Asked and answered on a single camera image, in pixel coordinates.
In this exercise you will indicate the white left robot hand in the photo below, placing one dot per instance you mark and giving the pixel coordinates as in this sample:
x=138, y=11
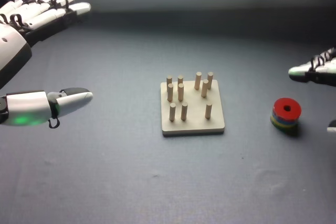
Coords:
x=13, y=48

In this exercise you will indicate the wooden peg block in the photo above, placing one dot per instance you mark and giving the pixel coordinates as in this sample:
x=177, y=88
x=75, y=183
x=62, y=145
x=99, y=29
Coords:
x=193, y=119

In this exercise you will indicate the grey table cloth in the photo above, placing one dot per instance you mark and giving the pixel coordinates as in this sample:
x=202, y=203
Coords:
x=131, y=171

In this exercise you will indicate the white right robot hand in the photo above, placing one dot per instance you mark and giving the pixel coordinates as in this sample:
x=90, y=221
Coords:
x=302, y=70

